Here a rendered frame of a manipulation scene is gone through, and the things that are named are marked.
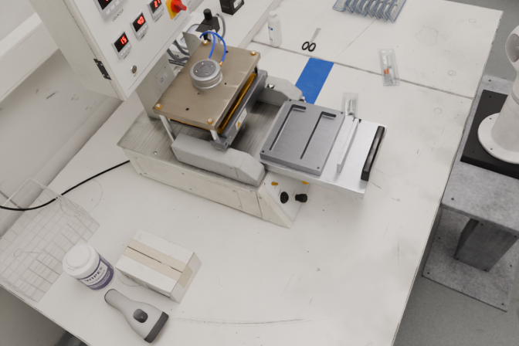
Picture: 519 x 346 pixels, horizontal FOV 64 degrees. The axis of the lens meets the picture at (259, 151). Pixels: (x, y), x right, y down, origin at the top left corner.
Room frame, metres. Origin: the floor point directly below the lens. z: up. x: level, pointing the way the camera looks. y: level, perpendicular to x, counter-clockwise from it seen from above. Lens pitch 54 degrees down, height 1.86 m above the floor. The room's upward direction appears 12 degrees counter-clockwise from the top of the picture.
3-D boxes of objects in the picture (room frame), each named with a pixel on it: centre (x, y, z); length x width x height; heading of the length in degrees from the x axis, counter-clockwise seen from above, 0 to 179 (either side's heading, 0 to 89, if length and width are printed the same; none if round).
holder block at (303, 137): (0.67, -0.12, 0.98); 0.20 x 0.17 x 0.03; 146
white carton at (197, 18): (1.35, 0.17, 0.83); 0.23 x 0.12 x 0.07; 147
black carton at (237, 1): (1.55, -0.01, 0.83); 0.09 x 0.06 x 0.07; 138
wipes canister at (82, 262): (0.50, 0.51, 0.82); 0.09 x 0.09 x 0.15
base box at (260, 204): (0.82, 0.08, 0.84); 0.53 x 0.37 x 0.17; 56
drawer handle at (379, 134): (0.57, -0.28, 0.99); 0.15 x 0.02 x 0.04; 146
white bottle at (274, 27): (1.33, -0.15, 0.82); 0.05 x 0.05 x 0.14
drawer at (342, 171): (0.64, -0.16, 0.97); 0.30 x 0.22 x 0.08; 56
